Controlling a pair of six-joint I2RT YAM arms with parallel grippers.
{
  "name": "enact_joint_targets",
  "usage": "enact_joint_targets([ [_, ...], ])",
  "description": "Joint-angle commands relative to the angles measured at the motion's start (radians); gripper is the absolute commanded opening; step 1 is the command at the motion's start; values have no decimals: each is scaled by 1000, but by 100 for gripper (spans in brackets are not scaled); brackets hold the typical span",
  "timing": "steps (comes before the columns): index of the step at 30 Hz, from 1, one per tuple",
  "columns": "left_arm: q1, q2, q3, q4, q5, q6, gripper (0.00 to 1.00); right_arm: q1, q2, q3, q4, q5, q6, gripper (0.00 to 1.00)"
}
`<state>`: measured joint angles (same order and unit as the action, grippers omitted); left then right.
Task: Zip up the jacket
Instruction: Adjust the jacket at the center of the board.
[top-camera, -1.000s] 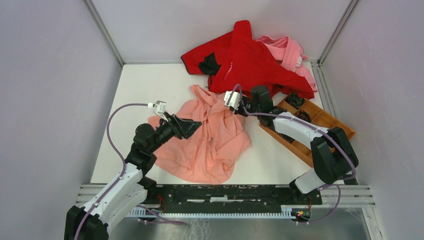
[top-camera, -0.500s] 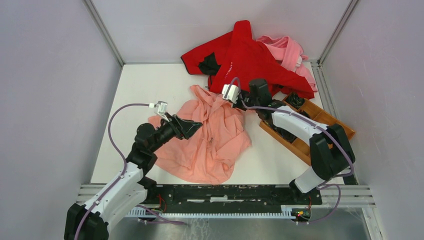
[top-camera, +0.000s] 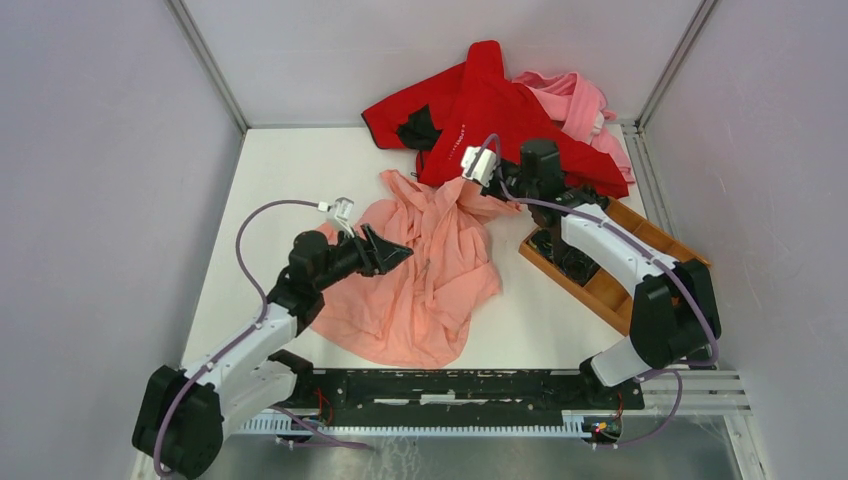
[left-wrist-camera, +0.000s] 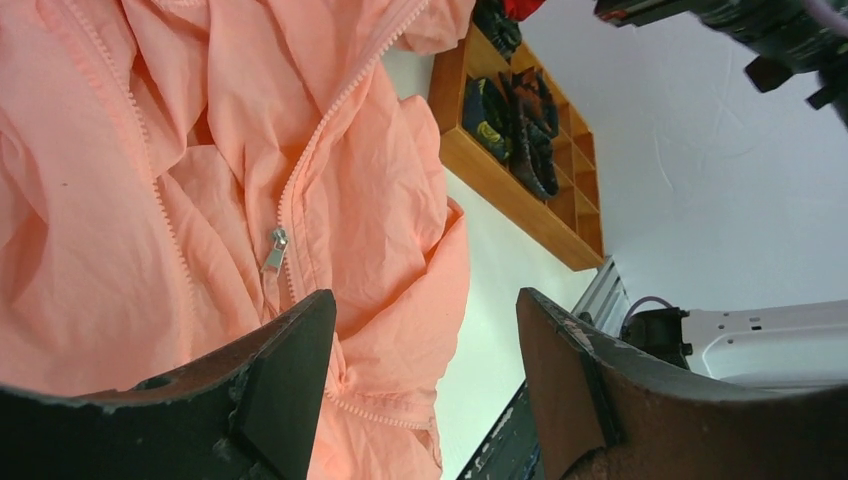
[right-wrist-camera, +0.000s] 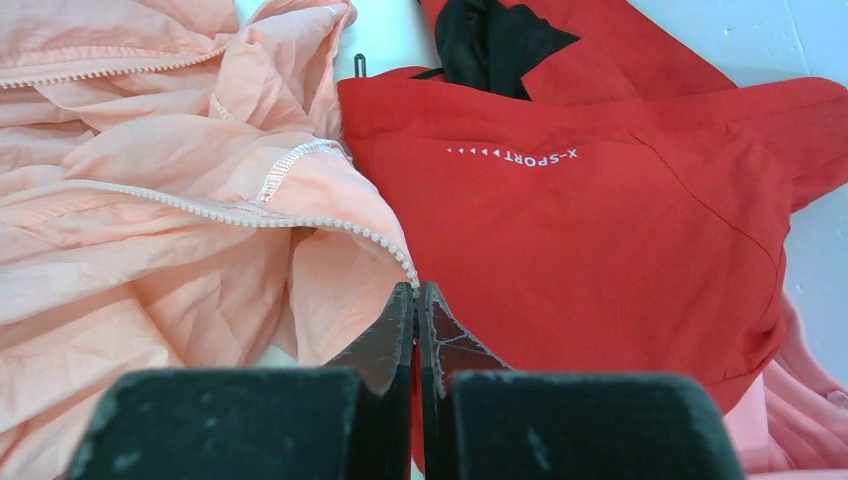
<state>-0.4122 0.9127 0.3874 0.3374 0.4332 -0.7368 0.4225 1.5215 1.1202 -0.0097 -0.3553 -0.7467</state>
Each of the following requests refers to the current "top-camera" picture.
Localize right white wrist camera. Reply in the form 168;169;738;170
460;146;500;187

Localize salmon orange jacket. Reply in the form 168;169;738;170
311;170;521;369

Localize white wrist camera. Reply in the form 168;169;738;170
317;197;356;240
460;146;500;187

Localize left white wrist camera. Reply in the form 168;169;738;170
317;197;356;240

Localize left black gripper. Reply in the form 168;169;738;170
314;223;413;292

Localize wooden divided tray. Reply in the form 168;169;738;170
519;199;711;335

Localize pink garment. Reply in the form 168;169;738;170
512;71;635;184

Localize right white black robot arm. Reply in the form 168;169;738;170
461;134;721;408

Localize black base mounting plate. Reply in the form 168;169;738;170
270;350;645;428

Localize red garment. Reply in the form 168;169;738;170
362;40;631;198

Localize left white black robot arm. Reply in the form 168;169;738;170
131;224;413;479

